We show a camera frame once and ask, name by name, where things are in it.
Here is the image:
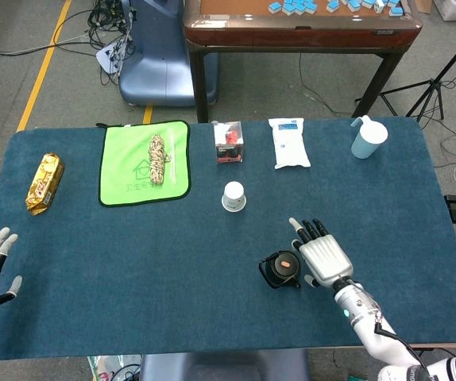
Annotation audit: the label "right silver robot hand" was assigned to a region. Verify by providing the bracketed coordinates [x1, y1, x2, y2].
[289, 217, 354, 290]

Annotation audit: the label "small black lid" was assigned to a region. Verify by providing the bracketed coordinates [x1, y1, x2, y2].
[271, 253, 300, 279]

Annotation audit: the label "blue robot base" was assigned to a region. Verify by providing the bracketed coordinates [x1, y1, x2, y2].
[118, 0, 219, 107]

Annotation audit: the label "white paper cup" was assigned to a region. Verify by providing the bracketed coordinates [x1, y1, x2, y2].
[221, 181, 248, 213]

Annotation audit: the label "gold snack package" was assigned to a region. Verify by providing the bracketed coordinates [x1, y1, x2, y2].
[25, 152, 66, 217]

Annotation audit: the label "white wet wipes pack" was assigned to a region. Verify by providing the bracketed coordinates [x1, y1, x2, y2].
[268, 117, 312, 170]

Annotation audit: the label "light blue pitcher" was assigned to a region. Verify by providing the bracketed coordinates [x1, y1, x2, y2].
[350, 114, 389, 160]

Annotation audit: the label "printed plastic bag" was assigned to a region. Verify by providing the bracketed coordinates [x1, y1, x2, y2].
[87, 354, 141, 381]

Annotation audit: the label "clear box red black contents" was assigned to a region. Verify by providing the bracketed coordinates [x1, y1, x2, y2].
[213, 121, 247, 165]

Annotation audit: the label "blue table mat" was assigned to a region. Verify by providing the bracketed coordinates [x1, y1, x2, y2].
[0, 117, 456, 362]

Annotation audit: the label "green cloth black border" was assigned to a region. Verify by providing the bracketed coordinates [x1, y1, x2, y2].
[95, 120, 192, 208]

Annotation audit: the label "black tripod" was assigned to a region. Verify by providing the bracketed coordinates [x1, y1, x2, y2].
[354, 21, 456, 122]

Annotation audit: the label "brown mahjong table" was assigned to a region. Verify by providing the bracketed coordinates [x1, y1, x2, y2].
[183, 0, 423, 123]

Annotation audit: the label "white power strip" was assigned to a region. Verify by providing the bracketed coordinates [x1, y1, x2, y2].
[95, 37, 128, 75]

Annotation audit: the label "beige rope bundle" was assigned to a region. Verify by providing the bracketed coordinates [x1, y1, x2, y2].
[148, 133, 172, 186]

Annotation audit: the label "black cable bundle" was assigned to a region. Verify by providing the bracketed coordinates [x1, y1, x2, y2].
[87, 0, 136, 87]

